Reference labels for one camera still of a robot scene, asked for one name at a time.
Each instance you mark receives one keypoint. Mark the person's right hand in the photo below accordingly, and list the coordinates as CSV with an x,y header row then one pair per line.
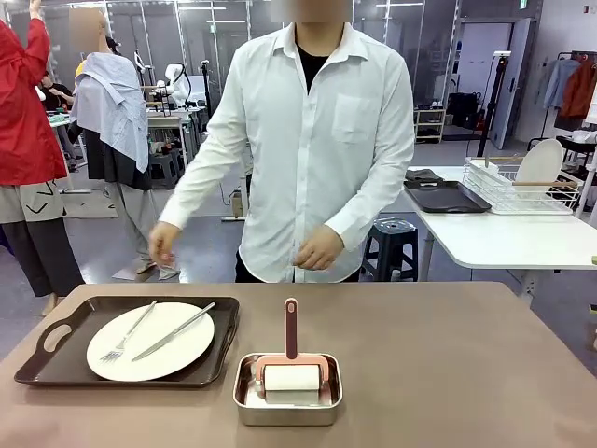
x,y
163,242

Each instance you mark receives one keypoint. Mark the person's left hand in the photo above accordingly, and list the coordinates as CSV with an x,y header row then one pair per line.
x,y
319,249

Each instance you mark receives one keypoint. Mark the person's left forearm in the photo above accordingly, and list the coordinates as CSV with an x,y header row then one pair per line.
x,y
378,205

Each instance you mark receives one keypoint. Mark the person's right forearm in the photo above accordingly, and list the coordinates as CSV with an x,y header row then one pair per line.
x,y
196,182

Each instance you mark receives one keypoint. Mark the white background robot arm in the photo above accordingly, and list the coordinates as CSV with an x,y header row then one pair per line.
x,y
175,77

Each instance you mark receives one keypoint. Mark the dark plastic stool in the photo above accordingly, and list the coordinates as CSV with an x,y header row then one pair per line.
x,y
389,252

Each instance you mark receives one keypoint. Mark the grey background stool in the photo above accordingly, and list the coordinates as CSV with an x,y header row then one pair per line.
x,y
163,168

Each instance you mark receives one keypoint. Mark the silver table knife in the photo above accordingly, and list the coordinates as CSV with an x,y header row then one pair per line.
x,y
172,333

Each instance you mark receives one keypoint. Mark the person in white shirt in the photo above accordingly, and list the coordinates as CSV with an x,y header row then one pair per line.
x,y
289,163

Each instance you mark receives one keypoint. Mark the silver fork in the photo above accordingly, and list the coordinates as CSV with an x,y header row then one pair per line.
x,y
133,329

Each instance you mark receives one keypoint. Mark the dark brown serving tray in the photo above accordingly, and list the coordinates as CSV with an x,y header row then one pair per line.
x,y
93,308

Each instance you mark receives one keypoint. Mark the white round dinner plate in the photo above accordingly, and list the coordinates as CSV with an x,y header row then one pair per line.
x,y
177,340

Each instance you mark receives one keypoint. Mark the dark folded cloth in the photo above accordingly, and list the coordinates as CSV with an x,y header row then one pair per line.
x,y
422,175

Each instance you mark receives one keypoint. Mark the black flat tray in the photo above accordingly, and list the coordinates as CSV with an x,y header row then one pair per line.
x,y
443,196

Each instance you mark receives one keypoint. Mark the person with striped shirt drape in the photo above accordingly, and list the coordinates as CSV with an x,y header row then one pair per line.
x,y
112,102

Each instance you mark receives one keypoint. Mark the white low shelf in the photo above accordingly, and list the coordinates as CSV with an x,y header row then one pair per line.
x,y
429,126

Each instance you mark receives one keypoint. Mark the rectangular stainless steel container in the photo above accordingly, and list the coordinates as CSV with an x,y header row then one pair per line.
x,y
284,413

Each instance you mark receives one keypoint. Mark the white side table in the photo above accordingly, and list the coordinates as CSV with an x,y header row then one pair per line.
x,y
490,238

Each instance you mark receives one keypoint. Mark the person in red jacket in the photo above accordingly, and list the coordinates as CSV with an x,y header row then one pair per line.
x,y
23,116

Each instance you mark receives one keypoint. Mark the black bag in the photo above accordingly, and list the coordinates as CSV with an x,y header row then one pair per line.
x,y
464,109

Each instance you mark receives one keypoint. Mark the white plate in rack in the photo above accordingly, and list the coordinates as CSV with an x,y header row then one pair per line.
x,y
541,163

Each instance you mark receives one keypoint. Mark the black tripod stand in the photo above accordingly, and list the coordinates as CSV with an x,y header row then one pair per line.
x,y
499,84

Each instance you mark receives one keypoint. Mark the grey door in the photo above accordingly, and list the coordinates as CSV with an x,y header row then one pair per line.
x,y
515,84

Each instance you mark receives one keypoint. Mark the light blue hanging shirt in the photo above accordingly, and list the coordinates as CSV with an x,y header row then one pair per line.
x,y
555,79

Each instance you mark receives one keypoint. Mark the orange hanging garment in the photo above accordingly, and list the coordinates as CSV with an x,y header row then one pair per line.
x,y
580,88

